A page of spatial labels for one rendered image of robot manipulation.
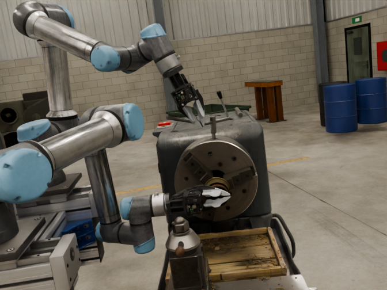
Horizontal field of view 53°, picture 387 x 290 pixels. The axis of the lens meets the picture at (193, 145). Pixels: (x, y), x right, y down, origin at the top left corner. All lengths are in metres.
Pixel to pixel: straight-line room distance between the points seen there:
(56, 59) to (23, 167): 0.72
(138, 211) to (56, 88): 0.57
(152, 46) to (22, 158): 0.57
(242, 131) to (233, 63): 10.34
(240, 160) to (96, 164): 0.52
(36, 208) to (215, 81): 10.46
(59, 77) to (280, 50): 11.20
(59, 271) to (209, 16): 11.16
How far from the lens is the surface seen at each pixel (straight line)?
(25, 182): 0.90
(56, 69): 1.54
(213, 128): 1.46
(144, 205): 1.29
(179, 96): 1.25
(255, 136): 1.60
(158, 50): 1.26
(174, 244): 0.87
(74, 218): 1.49
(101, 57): 1.20
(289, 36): 12.65
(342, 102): 7.72
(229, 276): 1.21
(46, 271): 1.02
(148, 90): 11.36
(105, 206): 1.36
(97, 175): 1.33
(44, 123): 1.48
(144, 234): 1.33
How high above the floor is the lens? 1.50
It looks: 11 degrees down
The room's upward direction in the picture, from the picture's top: 8 degrees counter-clockwise
